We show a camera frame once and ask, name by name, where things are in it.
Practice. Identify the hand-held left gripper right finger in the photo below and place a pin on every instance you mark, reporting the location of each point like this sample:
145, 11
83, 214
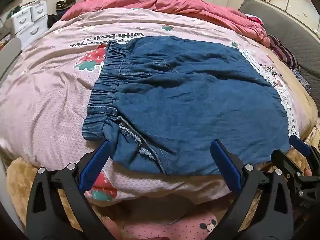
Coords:
226, 165

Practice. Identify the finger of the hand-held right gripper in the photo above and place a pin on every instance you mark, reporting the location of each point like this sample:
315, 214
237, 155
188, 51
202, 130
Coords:
297, 143
285, 162

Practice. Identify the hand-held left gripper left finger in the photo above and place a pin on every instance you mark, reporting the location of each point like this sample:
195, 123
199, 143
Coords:
93, 162

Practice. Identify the blue denim pants lace trim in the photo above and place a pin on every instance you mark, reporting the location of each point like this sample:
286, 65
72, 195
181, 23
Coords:
187, 92

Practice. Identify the pink dotted pajama pants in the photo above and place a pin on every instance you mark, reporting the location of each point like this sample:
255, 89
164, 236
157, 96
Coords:
155, 230

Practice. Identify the tan bed sheet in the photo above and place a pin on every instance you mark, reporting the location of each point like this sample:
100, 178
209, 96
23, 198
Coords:
300, 105

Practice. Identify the blue floral cloth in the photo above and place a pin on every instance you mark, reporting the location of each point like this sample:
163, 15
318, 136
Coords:
302, 81

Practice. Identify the fuzzy tan blanket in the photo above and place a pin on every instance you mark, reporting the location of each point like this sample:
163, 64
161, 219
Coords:
20, 180

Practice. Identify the pink printed blanket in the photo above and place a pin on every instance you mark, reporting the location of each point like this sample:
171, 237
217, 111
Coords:
50, 85

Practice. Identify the dark striped cloth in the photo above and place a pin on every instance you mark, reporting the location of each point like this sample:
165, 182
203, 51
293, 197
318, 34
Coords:
285, 52

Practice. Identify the grey padded headboard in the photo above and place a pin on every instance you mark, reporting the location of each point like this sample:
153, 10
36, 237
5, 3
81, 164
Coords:
287, 30

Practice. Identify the colourful cloth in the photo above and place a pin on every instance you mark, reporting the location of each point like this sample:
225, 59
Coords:
255, 20

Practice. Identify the light grey rounded panel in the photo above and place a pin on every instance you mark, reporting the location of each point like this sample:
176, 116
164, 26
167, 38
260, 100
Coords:
10, 55

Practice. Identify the black cloth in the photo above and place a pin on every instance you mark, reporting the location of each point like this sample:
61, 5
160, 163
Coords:
55, 18

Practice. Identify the white drawer cabinet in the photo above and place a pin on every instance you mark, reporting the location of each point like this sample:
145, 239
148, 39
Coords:
30, 22

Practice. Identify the brown bag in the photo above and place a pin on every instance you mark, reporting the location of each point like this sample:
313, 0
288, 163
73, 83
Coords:
65, 3

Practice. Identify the red duvet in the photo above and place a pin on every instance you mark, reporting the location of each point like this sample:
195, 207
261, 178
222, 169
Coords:
175, 2

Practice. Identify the green packet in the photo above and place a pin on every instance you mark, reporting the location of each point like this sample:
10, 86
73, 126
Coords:
13, 11

